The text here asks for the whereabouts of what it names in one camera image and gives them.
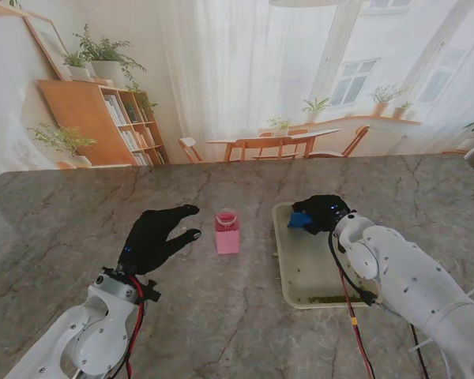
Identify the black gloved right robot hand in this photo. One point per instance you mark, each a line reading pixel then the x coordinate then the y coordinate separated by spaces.
pixel 326 211

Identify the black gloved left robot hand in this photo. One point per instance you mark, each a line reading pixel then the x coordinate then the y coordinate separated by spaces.
pixel 150 245

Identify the blue plastic scraper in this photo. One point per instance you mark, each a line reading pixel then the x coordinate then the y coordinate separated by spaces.
pixel 299 220

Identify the cream baking tray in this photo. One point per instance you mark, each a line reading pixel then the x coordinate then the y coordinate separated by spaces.
pixel 300 276

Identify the pink square jar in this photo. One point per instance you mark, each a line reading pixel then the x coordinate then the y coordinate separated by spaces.
pixel 227 241

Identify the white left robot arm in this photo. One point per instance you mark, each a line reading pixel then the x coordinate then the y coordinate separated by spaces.
pixel 87 339

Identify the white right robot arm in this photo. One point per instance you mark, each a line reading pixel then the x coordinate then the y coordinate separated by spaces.
pixel 403 276

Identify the scattered green beans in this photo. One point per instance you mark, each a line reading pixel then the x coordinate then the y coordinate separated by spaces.
pixel 328 300

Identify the wooden chair with curved back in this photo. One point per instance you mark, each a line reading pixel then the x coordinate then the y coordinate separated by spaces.
pixel 359 136

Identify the wooden dining table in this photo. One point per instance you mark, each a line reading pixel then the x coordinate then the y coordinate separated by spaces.
pixel 276 138

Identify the wooden chair with slatted back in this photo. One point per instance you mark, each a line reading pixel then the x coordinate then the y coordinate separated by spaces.
pixel 268 144

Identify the small plant on dining table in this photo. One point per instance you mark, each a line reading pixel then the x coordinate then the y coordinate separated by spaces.
pixel 281 126

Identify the green windowsill plant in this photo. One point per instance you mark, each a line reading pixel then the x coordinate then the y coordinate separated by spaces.
pixel 316 106

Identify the wooden chair with white back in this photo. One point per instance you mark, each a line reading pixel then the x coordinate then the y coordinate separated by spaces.
pixel 187 144

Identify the plant in terracotta pot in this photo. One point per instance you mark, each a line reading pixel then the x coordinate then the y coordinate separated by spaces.
pixel 381 106

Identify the small windowsill pot plant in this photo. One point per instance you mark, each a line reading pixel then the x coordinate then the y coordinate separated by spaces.
pixel 401 112

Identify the leafy plant beside bookshelf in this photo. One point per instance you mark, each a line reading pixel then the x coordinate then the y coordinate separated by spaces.
pixel 63 140

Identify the trailing ivy plant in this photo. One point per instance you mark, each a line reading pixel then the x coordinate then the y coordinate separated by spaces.
pixel 144 103

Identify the wooden bookshelf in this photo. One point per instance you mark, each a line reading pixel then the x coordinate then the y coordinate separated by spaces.
pixel 83 118

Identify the large plant in white pot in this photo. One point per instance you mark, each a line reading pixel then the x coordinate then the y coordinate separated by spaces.
pixel 107 69

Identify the small plant in white pot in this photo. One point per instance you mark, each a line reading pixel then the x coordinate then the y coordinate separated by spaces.
pixel 79 72

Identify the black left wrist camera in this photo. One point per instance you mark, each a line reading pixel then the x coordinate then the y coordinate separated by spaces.
pixel 152 292

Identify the wooden picture frame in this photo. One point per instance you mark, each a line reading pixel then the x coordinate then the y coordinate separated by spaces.
pixel 49 43

